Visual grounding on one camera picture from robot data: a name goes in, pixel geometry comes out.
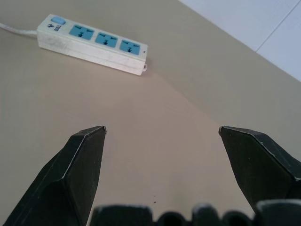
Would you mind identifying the white cable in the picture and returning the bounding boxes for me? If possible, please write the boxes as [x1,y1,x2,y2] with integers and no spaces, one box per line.
[0,22,38,36]

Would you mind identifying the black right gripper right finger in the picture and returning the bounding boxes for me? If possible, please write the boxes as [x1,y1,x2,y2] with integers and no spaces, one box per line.
[218,126,301,212]

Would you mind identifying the white power strip blue sockets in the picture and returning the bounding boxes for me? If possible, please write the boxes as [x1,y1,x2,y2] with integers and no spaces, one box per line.
[36,14,149,76]

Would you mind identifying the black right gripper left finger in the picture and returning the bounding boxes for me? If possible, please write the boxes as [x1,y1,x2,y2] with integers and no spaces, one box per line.
[1,125,107,226]

